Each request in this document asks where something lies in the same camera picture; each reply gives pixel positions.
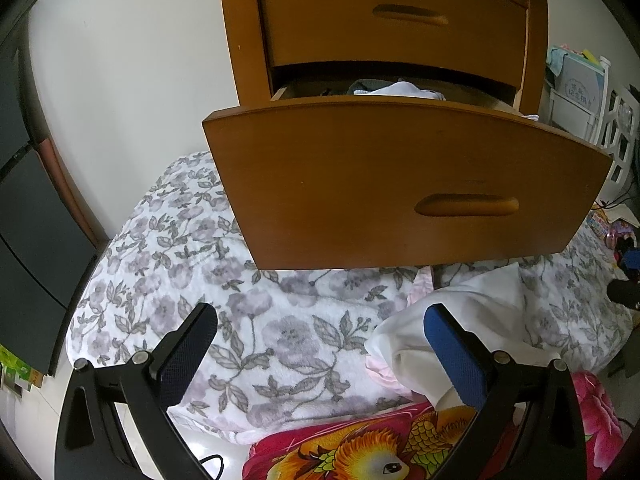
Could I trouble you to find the wooden drawer with curved front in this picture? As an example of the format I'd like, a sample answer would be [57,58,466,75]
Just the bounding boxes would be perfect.
[201,62,613,272]

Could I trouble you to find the dark grey garment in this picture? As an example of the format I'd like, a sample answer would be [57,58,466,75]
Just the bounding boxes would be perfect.
[320,77,401,97]

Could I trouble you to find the dark cabinet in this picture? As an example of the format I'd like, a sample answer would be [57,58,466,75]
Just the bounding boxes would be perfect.
[0,25,108,378]

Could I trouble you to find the red printed blanket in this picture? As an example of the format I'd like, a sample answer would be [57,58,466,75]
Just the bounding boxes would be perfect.
[242,370,626,480]

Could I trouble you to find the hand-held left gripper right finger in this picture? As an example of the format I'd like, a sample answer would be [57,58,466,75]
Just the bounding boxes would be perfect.
[424,303,587,480]

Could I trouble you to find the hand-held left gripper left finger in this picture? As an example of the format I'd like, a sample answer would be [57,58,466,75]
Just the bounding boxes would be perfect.
[54,302,219,480]

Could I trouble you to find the green packets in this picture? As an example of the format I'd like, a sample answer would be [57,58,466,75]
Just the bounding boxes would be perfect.
[0,345,43,396]

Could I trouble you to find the wooden drawer with straight front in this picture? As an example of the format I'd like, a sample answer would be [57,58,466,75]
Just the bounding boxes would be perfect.
[255,0,531,68]

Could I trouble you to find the pink garment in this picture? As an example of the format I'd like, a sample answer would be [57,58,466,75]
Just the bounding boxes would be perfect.
[365,265,436,397]

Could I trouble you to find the white patterned cloth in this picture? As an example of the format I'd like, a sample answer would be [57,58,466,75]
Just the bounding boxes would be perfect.
[352,80,446,102]

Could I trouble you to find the white storage rack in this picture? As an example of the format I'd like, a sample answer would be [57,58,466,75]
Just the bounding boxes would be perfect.
[545,45,613,141]

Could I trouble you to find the grey floral blanket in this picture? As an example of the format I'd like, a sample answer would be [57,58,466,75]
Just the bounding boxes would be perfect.
[67,152,635,443]

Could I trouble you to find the colourful toy pile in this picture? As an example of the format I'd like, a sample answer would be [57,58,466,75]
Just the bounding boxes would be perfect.
[590,207,640,261]

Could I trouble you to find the white garment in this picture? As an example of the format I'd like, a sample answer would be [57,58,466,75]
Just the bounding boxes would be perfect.
[367,260,531,408]

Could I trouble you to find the wooden nightstand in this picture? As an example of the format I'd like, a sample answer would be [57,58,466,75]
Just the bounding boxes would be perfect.
[217,0,557,126]

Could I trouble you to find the thin black power cable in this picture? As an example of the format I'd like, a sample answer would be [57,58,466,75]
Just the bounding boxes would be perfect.
[592,194,640,211]

